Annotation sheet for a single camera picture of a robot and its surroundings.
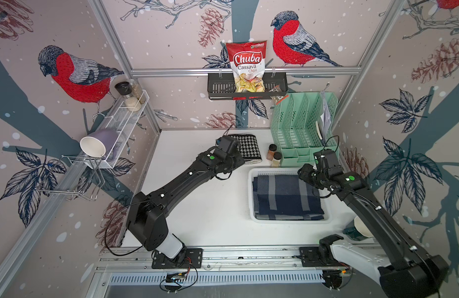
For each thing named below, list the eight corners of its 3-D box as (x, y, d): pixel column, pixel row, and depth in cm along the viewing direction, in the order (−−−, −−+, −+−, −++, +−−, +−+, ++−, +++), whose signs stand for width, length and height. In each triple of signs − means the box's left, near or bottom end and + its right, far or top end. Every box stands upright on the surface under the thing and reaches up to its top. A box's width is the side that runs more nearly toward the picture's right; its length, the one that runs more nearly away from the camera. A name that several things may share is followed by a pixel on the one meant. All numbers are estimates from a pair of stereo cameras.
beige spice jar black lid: (271, 168, 104) (273, 158, 96) (271, 161, 107) (274, 151, 100) (278, 169, 103) (281, 160, 96) (279, 162, 107) (282, 152, 99)
